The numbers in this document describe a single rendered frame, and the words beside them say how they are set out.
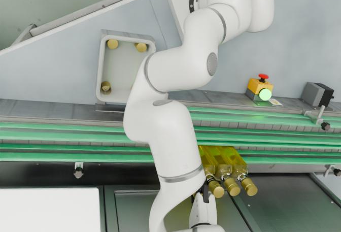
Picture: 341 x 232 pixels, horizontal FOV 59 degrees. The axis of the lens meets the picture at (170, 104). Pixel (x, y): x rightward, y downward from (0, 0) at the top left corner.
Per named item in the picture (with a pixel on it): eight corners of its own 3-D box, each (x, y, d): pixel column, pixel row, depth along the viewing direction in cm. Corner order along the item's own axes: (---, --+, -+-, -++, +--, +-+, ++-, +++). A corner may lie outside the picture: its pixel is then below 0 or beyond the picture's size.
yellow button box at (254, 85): (244, 93, 124) (253, 100, 117) (249, 75, 121) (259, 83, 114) (259, 94, 126) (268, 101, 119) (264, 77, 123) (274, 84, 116)
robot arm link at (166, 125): (234, 143, 60) (181, 138, 71) (212, 38, 56) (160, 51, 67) (179, 180, 50) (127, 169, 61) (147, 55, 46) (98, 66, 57)
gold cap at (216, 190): (207, 192, 89) (212, 198, 85) (208, 180, 88) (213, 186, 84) (218, 191, 90) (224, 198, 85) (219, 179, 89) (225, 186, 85)
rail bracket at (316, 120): (298, 113, 119) (321, 130, 107) (305, 96, 116) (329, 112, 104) (306, 114, 120) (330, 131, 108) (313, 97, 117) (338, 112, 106)
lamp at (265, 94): (257, 98, 117) (260, 101, 114) (260, 87, 115) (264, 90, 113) (266, 98, 118) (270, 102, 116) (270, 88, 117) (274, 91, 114)
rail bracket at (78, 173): (72, 162, 104) (70, 189, 92) (73, 145, 101) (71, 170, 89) (84, 163, 105) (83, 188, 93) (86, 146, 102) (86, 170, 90)
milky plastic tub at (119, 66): (94, 91, 107) (95, 101, 100) (100, 28, 99) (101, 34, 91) (142, 94, 112) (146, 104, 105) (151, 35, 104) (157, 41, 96)
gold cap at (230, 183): (222, 186, 92) (228, 196, 88) (225, 177, 91) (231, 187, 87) (232, 186, 93) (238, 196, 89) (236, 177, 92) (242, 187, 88)
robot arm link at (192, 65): (179, 15, 66) (131, 32, 57) (231, -2, 56) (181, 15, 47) (198, 73, 70) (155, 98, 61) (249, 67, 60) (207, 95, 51)
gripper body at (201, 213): (213, 257, 72) (208, 222, 82) (225, 226, 68) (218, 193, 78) (182, 252, 71) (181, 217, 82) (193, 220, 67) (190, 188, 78)
